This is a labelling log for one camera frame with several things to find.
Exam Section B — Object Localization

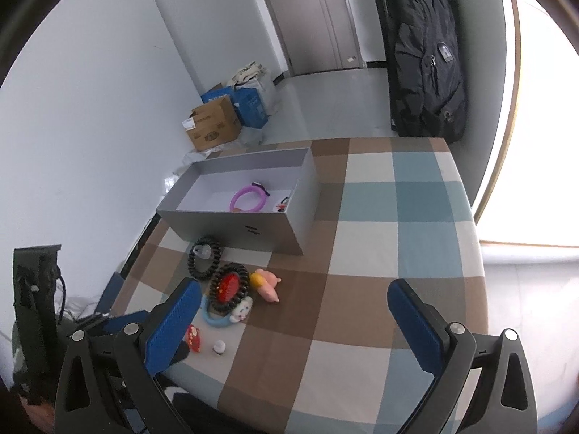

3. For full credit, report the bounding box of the blue cardboard box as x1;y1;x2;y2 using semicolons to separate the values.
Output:
201;84;269;128

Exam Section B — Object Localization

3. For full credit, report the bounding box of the grey door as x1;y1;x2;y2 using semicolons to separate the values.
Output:
251;0;365;77

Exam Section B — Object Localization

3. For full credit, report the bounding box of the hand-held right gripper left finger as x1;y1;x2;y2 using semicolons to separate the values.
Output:
53;277;202;434

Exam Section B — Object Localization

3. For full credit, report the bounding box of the grey cardboard storage box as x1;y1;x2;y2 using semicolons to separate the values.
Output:
156;147;322;256

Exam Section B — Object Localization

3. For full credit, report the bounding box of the light blue bracelet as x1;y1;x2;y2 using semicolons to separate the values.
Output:
200;294;254;327

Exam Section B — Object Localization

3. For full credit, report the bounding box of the dark bead bracelet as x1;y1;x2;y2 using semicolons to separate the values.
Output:
209;263;250;312

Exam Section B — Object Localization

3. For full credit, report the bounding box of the pink toy charm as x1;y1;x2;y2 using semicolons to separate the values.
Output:
250;269;281;303

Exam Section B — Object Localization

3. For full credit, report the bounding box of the brown cardboard box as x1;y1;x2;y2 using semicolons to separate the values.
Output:
183;97;242;152

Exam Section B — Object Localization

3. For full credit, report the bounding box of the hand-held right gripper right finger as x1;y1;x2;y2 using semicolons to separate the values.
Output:
388;279;539;434

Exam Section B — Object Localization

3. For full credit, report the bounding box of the cream cloth bag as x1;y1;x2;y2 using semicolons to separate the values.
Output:
232;61;272;86

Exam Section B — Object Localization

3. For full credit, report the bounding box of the black coil bracelet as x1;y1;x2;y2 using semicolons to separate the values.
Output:
187;236;223;280

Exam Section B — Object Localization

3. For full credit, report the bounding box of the black backpack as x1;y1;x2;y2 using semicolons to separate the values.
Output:
385;0;468;144

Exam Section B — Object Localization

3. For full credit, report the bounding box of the checkered tablecloth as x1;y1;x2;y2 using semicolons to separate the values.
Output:
106;137;489;434

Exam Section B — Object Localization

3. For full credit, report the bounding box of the purple bracelet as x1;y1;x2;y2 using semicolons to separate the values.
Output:
232;182;272;212

